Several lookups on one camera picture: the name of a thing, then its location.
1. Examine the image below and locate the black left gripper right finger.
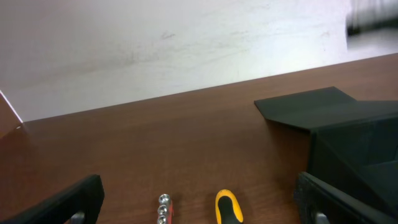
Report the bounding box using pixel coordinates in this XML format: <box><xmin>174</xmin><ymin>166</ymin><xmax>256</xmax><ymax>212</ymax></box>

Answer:
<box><xmin>294</xmin><ymin>172</ymin><xmax>397</xmax><ymax>224</ymax></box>

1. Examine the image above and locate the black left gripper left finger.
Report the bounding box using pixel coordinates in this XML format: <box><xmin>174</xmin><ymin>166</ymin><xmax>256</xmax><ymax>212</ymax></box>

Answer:
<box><xmin>1</xmin><ymin>174</ymin><xmax>104</xmax><ymax>224</ymax></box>

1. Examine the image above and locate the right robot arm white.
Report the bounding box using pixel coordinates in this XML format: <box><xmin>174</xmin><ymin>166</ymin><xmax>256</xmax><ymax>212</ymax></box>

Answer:
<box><xmin>346</xmin><ymin>0</ymin><xmax>397</xmax><ymax>37</ymax></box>

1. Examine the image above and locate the black open box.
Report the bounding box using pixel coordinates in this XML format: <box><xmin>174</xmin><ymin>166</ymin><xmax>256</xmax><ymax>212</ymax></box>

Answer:
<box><xmin>254</xmin><ymin>87</ymin><xmax>397</xmax><ymax>218</ymax></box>

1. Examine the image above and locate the yellow black screwdriver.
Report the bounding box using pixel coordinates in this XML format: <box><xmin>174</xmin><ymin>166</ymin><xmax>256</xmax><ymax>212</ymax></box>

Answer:
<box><xmin>215</xmin><ymin>189</ymin><xmax>244</xmax><ymax>224</ymax></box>

